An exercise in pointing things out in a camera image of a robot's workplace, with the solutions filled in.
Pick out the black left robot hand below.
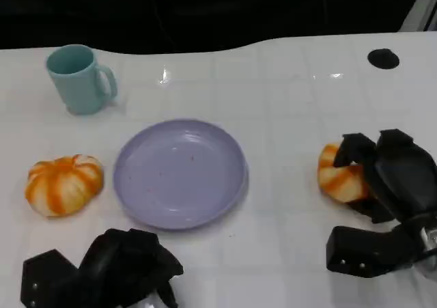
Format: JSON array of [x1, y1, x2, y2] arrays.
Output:
[[79, 228, 185, 308]]

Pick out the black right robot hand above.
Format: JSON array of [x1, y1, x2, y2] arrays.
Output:
[[333, 128, 437, 224]]

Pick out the orange white toy bread roll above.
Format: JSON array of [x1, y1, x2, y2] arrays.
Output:
[[318, 143, 371, 204], [24, 154, 104, 219]]

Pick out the lilac plate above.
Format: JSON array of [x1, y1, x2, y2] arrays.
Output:
[[113, 118, 250, 232]]

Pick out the black round table grommet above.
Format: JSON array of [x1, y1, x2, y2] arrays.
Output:
[[367, 48, 400, 70]]

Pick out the pale green mug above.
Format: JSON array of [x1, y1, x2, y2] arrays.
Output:
[[46, 44, 119, 116]]

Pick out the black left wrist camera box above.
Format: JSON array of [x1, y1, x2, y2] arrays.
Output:
[[20, 249, 81, 308]]

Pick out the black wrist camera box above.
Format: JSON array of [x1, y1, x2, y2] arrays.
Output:
[[326, 225, 424, 281], [20, 249, 81, 308]]

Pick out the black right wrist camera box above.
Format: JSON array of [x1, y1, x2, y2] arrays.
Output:
[[326, 225, 424, 281]]

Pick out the white metal frame post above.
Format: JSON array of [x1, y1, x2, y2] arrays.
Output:
[[399, 0, 437, 33]]

